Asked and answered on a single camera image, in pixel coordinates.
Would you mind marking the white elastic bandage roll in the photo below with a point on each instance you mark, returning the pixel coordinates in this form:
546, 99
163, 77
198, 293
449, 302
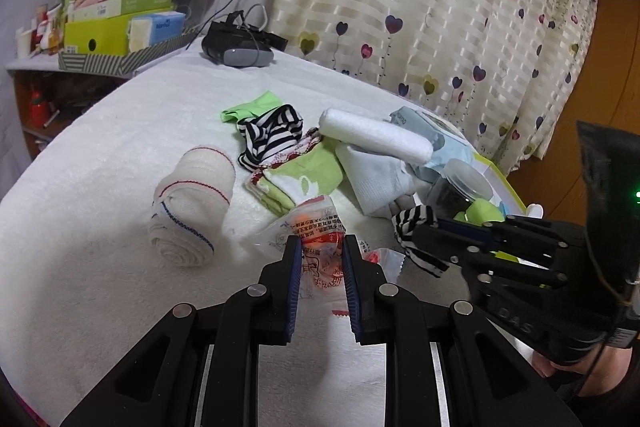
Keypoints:
195, 192

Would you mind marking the white serrated sachet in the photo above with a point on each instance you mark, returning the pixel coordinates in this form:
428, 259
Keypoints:
387, 262

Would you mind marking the light blue grey cloth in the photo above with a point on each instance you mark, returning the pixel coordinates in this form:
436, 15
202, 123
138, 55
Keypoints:
440, 142

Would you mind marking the green towel with red trim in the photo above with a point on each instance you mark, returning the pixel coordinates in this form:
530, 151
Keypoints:
305, 172

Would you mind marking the striped cardboard tray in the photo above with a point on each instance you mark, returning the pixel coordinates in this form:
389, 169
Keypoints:
100, 63

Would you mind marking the red bottle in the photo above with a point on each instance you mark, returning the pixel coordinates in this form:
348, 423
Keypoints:
38, 107

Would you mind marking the lime green rimmed box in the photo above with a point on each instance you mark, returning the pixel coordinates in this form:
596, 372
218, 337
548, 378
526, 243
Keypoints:
492, 172

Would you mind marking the clear plastic snack packet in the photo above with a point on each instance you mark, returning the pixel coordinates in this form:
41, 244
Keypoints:
320, 219

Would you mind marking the small green cloth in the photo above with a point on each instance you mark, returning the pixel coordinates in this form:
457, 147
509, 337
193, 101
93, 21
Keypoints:
482, 209

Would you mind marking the cream curtain with heart print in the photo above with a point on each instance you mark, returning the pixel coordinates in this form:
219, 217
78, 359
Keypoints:
425, 7

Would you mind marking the white socks with grey toes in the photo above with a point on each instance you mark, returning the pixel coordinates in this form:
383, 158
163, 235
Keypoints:
375, 179

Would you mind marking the lime green carton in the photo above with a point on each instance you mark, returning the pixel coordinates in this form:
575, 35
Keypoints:
100, 34

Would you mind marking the small black white striped sock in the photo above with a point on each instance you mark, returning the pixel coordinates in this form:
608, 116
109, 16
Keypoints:
412, 219

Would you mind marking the light green sock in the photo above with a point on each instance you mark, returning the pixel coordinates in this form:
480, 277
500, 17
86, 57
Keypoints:
255, 103

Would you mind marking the clear lidded dark jar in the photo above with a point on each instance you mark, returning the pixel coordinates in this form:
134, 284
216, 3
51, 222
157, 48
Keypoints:
462, 182

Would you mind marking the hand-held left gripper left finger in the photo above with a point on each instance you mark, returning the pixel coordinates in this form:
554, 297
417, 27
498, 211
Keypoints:
294, 287

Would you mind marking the black grey headset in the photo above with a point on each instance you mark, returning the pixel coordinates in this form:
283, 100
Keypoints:
240, 52

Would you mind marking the blue tissue pack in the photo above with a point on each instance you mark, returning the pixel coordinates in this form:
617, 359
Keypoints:
160, 27

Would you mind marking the person's right forearm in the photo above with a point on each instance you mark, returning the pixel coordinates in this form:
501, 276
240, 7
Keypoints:
610, 387

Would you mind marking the wooden side cabinet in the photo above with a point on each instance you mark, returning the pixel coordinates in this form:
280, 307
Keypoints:
22, 107

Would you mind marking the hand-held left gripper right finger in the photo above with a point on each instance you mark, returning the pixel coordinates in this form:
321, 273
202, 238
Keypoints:
351, 292

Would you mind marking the white towel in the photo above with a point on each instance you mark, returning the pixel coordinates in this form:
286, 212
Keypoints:
375, 134

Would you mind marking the person's right hand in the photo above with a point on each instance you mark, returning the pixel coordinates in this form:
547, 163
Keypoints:
542, 366

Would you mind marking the white cup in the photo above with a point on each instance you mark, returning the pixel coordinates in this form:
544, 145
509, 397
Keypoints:
22, 43

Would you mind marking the brown wooden door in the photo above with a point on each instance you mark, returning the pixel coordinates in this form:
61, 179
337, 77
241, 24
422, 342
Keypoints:
615, 57

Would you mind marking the pale green flat carton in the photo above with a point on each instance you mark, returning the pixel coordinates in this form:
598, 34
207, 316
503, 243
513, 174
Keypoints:
125, 7

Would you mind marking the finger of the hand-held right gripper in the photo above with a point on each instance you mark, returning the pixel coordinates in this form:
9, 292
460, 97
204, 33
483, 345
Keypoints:
470, 229
450, 248

